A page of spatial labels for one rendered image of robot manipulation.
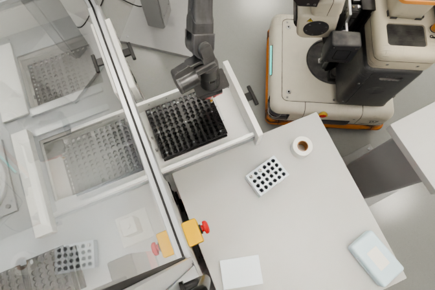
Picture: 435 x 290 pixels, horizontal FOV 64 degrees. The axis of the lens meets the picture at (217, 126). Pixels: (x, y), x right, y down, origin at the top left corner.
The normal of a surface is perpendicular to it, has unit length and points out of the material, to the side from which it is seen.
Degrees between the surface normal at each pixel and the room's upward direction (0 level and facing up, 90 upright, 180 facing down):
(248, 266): 0
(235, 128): 0
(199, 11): 45
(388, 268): 0
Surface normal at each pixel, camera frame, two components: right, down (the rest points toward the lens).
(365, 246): 0.00, -0.32
